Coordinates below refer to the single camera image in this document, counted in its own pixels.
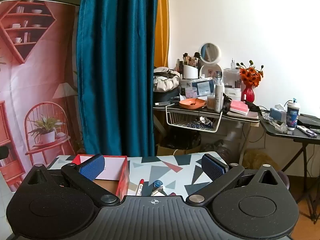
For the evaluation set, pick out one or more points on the pink printed backdrop cloth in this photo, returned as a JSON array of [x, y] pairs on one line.
[[45, 67]]

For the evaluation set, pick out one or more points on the white makeup brush holder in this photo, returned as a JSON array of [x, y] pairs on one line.
[[190, 72]]

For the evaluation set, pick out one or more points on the orange plastic bowl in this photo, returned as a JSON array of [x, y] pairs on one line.
[[192, 103]]

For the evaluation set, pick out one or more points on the beige fabric bag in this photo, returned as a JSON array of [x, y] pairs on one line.
[[165, 81]]

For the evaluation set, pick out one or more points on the black trash bag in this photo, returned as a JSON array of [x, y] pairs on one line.
[[180, 141]]

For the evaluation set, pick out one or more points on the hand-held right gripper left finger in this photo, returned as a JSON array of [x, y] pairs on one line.
[[91, 166]]

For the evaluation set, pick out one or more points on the brown cardboard box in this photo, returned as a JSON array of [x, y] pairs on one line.
[[167, 151]]

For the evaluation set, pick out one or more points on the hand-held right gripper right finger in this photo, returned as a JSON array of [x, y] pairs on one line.
[[213, 168]]

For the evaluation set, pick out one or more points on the blue tissue box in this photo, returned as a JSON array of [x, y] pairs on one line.
[[277, 113]]

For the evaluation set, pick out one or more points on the white spray bottle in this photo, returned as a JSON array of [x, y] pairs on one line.
[[219, 97]]

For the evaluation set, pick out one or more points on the black folding table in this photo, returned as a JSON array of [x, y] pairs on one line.
[[300, 135]]

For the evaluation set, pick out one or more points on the blue paper cup with lid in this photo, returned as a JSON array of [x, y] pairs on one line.
[[292, 116]]

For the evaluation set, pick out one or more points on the maroon cosmetic tube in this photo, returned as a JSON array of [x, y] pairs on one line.
[[172, 194]]

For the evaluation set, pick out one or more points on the silver phone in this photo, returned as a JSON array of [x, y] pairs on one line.
[[307, 131]]

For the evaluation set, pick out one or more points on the clear jar pink contents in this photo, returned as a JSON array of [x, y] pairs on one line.
[[191, 92]]

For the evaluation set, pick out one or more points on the blue round tag white cap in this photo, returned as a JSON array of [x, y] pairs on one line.
[[157, 183]]

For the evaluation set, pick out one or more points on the clear cosmetics organizer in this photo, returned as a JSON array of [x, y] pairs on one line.
[[232, 85]]

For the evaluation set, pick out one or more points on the red strawberry print cardboard box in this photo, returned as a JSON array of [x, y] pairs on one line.
[[124, 177]]

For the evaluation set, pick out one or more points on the blue grey plastic packet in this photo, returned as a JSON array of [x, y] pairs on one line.
[[202, 86]]

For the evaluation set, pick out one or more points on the pink book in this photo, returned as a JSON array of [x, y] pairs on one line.
[[239, 106]]

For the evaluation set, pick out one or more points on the teal blue curtain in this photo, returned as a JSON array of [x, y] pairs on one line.
[[115, 55]]

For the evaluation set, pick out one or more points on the white round vanity mirror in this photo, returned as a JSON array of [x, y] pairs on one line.
[[210, 52]]

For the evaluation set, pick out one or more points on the yellow curtain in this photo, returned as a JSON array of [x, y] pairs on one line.
[[162, 30]]

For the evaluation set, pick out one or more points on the cotton swab box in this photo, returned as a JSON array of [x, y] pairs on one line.
[[211, 102]]

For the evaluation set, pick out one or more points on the black fabric bag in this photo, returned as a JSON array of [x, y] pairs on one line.
[[165, 95]]

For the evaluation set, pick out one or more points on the tan furry bundle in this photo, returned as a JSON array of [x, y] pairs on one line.
[[258, 160]]

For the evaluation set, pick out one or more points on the orange artificial flowers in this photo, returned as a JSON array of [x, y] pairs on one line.
[[250, 76]]

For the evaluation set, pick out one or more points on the red vase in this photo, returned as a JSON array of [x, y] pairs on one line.
[[248, 95]]

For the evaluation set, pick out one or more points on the glass top desk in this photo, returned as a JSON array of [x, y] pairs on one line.
[[175, 106]]

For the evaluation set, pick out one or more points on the white notebook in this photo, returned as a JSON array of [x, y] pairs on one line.
[[250, 115]]

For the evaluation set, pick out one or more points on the black laptop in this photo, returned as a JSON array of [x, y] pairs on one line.
[[310, 120]]

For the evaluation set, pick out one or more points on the small clear bottle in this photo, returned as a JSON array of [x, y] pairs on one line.
[[233, 64]]

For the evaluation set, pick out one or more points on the red capped white marker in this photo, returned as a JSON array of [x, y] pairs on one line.
[[140, 187]]

